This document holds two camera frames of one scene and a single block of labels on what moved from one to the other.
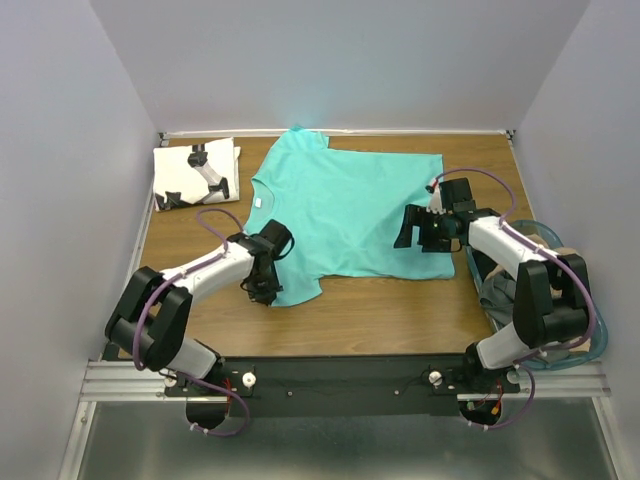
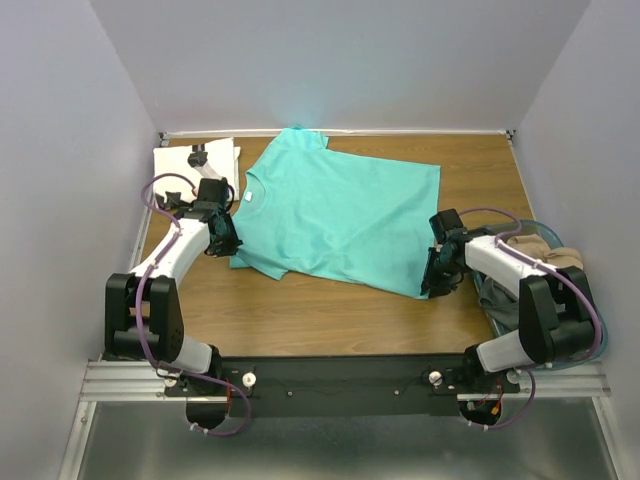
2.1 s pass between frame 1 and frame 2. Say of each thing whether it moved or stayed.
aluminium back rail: stayed
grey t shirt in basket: stayed
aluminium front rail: stayed
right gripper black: moved
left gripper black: moved
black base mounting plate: stayed
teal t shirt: moved
